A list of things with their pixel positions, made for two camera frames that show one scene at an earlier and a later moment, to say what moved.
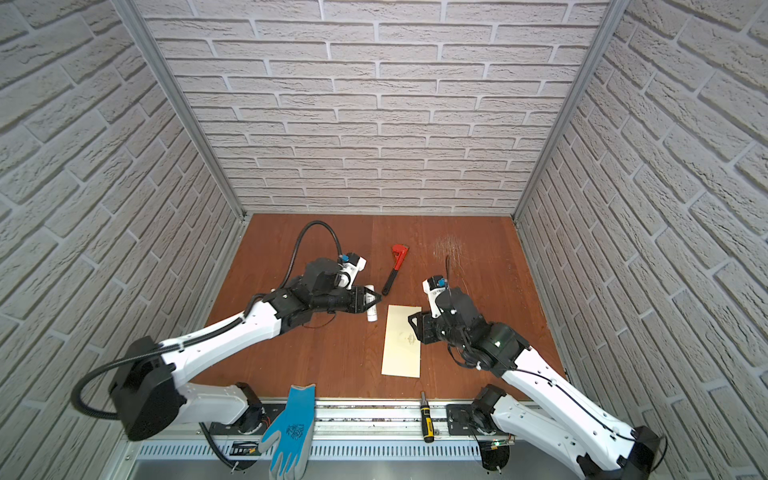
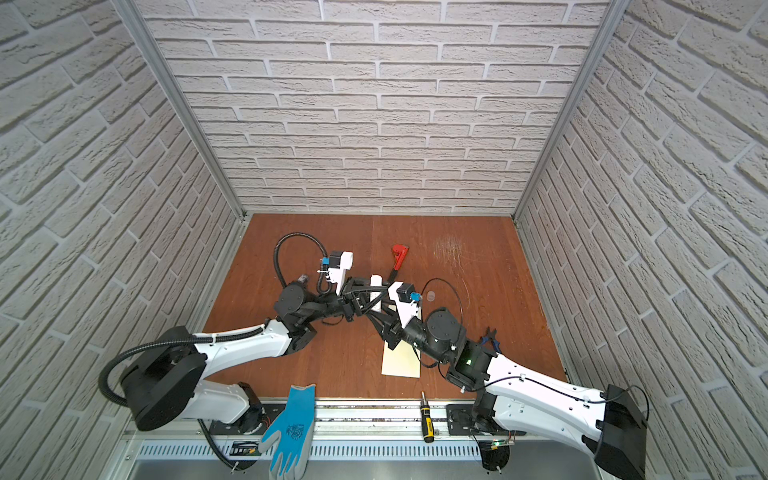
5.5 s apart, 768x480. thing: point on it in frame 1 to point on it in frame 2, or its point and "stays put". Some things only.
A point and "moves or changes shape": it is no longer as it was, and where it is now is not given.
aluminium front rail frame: x=368 y=441 stays put
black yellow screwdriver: x=427 y=422 stays put
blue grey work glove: x=289 y=437 stays put
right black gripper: x=428 y=322 to x=394 y=332
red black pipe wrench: x=399 y=253 stays put
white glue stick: x=372 y=313 moves or changes shape
